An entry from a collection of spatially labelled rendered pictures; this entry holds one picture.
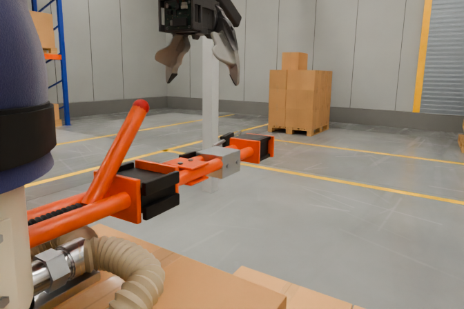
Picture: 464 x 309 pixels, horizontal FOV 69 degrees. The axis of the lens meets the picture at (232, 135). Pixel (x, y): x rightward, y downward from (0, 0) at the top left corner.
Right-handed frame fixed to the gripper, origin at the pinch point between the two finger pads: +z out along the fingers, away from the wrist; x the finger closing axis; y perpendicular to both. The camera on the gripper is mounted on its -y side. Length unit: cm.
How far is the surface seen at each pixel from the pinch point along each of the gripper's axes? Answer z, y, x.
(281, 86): 22, -624, -250
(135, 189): 12.4, 20.8, 4.7
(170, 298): 27.3, 19.1, 8.6
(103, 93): 60, -628, -829
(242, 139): 12.1, -14.2, 0.4
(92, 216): 14.1, 26.6, 4.0
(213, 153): 12.7, -2.1, 1.0
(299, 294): 67, -46, 5
